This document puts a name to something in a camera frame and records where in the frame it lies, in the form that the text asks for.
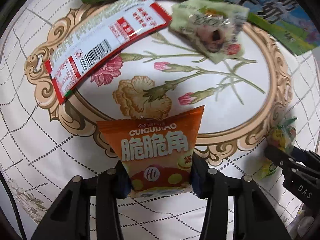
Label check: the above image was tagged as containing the green candy bag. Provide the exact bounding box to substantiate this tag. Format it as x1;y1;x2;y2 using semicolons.
257;116;297;179

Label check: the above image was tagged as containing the black cable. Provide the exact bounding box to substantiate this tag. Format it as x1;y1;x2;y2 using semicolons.
0;172;28;240

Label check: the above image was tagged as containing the pale green snack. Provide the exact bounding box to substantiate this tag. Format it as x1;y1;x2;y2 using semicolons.
170;0;249;64

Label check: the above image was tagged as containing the white patterned floral cloth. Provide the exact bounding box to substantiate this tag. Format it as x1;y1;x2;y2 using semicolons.
1;0;319;238

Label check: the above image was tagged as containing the panda snack packet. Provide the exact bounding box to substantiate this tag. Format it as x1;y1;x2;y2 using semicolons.
44;0;171;103

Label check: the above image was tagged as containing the orange triangular chip packet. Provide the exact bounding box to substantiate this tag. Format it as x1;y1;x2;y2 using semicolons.
97;106;204;198

